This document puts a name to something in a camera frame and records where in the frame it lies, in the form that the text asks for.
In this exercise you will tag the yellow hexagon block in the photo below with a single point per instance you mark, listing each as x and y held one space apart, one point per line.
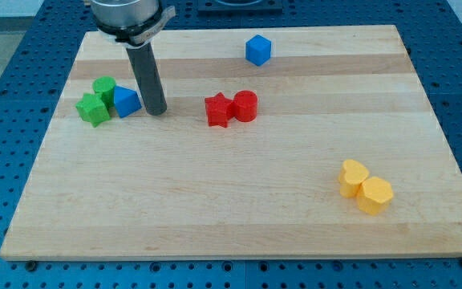
374 195

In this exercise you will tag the green star block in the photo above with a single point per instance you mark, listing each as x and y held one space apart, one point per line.
92 109

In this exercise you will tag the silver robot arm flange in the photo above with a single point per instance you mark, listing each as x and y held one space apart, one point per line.
133 22

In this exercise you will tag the red star block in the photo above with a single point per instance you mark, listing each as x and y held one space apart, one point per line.
219 110

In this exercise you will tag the red cylinder block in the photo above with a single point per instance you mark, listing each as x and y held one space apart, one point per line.
245 106

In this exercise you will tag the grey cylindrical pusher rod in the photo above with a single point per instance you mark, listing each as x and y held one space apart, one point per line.
147 77

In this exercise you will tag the green cylinder block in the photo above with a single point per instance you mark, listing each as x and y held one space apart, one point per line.
105 86

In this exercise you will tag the blue cube block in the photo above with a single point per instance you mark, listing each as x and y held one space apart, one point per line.
258 50

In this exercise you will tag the blue triangular prism block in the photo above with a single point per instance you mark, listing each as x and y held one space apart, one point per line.
126 101

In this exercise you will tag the light wooden board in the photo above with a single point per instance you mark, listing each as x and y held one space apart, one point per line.
172 188

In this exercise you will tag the yellow heart block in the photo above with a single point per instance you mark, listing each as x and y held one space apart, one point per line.
352 174

